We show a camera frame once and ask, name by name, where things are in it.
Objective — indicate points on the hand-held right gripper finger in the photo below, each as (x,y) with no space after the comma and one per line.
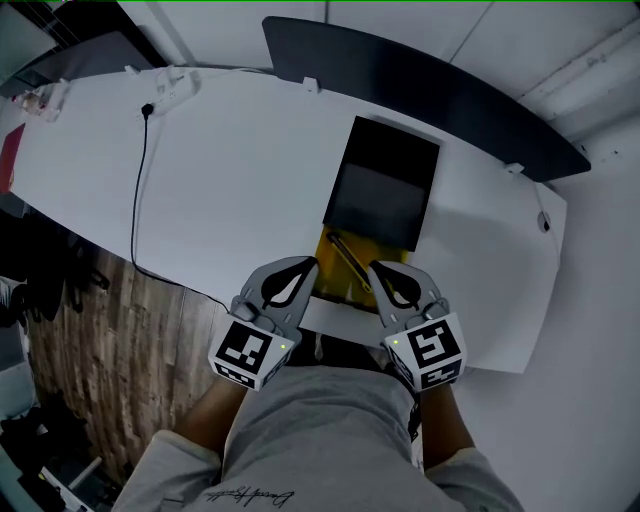
(411,297)
(386,312)

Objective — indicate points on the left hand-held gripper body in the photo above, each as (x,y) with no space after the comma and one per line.
(245,352)

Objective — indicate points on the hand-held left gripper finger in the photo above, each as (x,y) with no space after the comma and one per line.
(305,302)
(270,295)

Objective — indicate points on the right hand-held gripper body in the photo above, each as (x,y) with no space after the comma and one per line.
(430,350)

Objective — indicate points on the yellow black pen tool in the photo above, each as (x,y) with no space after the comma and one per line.
(345,255)

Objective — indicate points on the yellow and black box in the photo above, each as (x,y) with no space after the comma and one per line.
(385,200)

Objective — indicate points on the person's right forearm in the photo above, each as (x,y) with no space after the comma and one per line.
(445,430)

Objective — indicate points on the person's left forearm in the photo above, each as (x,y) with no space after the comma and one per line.
(212,417)

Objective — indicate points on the person's grey t-shirt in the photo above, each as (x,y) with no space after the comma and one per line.
(320,440)

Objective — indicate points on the long dark desk divider panel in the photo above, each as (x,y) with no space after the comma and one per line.
(425,85)

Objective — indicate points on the black office chair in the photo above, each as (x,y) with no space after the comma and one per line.
(45,275)

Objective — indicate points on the white power strip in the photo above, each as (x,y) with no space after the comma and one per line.
(175,92)

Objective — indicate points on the red folder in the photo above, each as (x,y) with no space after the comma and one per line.
(11,160)

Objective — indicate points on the short dark desk divider panel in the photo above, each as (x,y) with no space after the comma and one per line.
(100,55)

